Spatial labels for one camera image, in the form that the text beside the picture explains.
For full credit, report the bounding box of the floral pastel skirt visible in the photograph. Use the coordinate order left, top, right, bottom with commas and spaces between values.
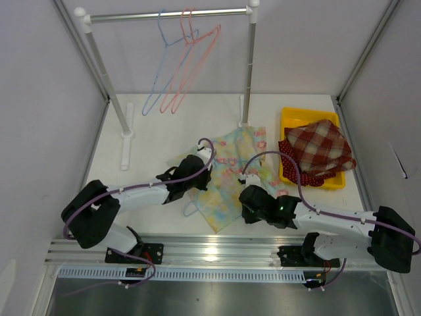
166, 124, 286, 234

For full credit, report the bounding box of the red plaid cloth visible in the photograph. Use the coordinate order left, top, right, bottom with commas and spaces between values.
284, 119, 357, 176

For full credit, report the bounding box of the blue wire hanger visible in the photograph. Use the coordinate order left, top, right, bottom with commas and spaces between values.
182, 154, 247, 230
141, 9, 199, 117

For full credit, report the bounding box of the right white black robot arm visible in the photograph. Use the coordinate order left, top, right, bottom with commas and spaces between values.
239, 185, 415, 273

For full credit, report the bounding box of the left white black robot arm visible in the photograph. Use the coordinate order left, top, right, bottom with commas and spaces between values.
61, 148, 212, 264

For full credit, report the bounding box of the red polka dot cloth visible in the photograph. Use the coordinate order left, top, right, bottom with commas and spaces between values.
278, 140, 336, 187

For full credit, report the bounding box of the yellow plastic tray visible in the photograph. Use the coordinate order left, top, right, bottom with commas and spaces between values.
280, 107, 346, 190

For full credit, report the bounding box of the white metal clothes rack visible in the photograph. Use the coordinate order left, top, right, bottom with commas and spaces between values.
74, 1, 260, 171

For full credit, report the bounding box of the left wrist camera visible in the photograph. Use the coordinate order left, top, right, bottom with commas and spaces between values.
196, 147, 215, 165

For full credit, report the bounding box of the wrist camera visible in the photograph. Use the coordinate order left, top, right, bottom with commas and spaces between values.
196, 147, 215, 165
237, 174, 262, 188

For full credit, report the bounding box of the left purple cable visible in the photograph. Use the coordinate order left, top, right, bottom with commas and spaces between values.
62, 137, 216, 241

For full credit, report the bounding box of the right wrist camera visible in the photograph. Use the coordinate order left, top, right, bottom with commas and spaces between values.
237, 174, 262, 188

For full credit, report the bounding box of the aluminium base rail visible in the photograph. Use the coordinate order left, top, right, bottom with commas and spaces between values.
44, 234, 304, 270

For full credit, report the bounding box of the white slotted cable duct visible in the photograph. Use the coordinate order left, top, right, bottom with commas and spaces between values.
58, 266, 306, 284

